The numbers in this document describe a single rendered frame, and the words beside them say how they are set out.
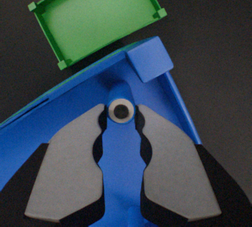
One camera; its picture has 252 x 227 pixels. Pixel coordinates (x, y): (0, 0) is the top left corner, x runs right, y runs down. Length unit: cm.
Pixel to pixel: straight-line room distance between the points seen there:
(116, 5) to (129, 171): 47
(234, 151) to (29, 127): 71
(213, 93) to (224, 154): 24
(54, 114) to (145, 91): 9
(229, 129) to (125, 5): 52
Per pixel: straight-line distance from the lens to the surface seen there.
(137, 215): 24
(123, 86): 16
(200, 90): 65
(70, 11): 61
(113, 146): 21
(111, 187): 23
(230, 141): 77
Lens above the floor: 59
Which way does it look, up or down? 75 degrees down
